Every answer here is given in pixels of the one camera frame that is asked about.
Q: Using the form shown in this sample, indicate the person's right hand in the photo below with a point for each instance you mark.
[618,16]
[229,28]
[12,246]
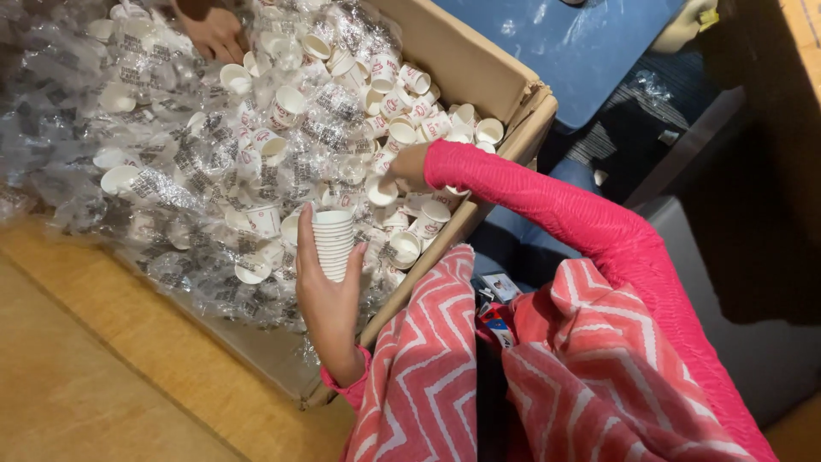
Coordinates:
[410,165]

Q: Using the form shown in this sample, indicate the blue table top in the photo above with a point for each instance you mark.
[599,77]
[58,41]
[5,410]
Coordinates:
[564,51]

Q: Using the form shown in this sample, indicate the heap of clear plastic wrappers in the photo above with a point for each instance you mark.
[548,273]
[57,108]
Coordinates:
[160,173]

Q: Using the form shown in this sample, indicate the person's right fingers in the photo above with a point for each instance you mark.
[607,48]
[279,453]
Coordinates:
[392,178]

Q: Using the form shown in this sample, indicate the single white paper cup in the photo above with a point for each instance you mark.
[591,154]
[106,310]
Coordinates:
[381,194]

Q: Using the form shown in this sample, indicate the dark striped rug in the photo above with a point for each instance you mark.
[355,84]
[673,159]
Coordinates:
[648,122]

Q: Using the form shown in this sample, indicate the person's left hand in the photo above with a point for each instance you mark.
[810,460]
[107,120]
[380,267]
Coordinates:
[330,314]

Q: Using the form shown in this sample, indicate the stack of nested paper cups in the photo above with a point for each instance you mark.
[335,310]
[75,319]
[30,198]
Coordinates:
[333,247]

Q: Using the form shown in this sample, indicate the large cardboard box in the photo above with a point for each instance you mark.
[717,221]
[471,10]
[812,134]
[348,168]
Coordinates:
[474,70]

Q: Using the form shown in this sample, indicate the beige bag with yellow tag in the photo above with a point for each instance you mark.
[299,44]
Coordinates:
[680,29]

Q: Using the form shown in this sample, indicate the grey padded seat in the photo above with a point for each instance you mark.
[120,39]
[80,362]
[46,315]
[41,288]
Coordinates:
[763,366]

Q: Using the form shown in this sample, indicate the white id card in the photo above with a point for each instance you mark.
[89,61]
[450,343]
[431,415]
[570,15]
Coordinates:
[500,286]

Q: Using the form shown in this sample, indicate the heap of loose paper cups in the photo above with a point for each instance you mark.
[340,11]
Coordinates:
[397,109]

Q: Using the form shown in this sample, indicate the person's blue jeans leg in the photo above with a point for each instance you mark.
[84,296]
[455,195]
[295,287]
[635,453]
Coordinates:
[513,237]

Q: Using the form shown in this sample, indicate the pink zigzag scarf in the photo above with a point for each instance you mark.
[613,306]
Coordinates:
[436,372]

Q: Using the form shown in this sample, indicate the crumpled clear plastic wrap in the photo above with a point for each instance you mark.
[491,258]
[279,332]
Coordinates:
[651,86]

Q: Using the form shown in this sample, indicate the dark wooden furniture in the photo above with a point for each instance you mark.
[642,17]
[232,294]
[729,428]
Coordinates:
[769,160]

